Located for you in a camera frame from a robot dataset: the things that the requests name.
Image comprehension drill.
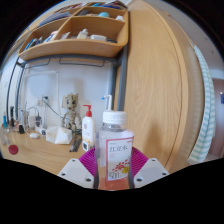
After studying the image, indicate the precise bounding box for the striped hanging towel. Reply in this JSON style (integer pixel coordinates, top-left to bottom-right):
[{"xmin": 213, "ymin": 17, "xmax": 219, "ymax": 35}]
[{"xmin": 187, "ymin": 44, "xmax": 217, "ymax": 165}]

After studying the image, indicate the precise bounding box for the small blue bottle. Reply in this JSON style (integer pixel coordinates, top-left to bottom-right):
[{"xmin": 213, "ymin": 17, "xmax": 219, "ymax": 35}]
[{"xmin": 2, "ymin": 111, "xmax": 8, "ymax": 129}]

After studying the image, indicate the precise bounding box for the brown tree creature figurine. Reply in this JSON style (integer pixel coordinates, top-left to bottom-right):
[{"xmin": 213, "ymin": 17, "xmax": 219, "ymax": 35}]
[{"xmin": 61, "ymin": 92, "xmax": 83, "ymax": 133}]

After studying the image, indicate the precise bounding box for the clear white-capped drink bottle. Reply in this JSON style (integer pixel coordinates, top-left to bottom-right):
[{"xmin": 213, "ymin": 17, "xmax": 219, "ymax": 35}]
[{"xmin": 96, "ymin": 109, "xmax": 135, "ymax": 192}]

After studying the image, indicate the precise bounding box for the black electric shaver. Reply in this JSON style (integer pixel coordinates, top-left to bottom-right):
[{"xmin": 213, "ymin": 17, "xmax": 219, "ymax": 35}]
[{"xmin": 9, "ymin": 105, "xmax": 16, "ymax": 128}]

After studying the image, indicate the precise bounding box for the flat round red coaster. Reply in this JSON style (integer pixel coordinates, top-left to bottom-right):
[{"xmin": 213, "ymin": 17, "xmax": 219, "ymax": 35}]
[{"xmin": 8, "ymin": 144, "xmax": 19, "ymax": 155}]

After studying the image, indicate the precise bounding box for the clear spray bottle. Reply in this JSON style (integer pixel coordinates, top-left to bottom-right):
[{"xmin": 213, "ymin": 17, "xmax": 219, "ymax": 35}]
[{"xmin": 101, "ymin": 94, "xmax": 114, "ymax": 113}]

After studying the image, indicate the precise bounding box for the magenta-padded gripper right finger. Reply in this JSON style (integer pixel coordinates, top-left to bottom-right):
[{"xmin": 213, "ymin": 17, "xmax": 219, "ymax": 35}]
[{"xmin": 128, "ymin": 146, "xmax": 170, "ymax": 189}]

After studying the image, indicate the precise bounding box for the wooden shelf unit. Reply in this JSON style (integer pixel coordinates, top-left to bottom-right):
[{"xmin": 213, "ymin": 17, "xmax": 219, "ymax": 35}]
[{"xmin": 18, "ymin": 1, "xmax": 130, "ymax": 62}]

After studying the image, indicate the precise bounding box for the grey metal bed frame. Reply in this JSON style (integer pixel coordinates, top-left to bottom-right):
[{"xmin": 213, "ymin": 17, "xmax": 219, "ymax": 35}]
[{"xmin": 5, "ymin": 44, "xmax": 129, "ymax": 123}]

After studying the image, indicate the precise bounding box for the white red-pump dispenser bottle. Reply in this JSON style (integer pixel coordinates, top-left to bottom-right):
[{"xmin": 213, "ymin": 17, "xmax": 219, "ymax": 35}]
[{"xmin": 81, "ymin": 104, "xmax": 96, "ymax": 153}]

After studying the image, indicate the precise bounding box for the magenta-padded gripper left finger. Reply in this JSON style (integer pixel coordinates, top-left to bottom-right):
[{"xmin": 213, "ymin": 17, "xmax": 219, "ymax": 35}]
[{"xmin": 57, "ymin": 147, "xmax": 100, "ymax": 190}]

